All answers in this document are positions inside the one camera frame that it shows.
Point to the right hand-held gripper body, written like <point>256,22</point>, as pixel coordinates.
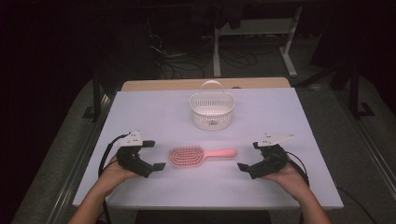
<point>269,160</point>

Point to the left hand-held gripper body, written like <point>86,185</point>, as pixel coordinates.
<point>132,160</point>

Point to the pink hairbrush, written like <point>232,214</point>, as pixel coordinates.
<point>186,156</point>

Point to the white plastic basket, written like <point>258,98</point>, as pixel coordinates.
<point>212,116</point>

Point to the person's left hand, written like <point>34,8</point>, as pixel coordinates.
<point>112,175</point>

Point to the person's right hand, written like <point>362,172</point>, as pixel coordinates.
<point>289,180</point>

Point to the wooden table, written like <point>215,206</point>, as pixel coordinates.
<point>174,84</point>

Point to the black metal stand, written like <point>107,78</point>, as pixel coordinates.
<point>97,99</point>
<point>355,93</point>

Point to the white metal desk frame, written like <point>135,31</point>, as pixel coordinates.
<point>255,26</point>

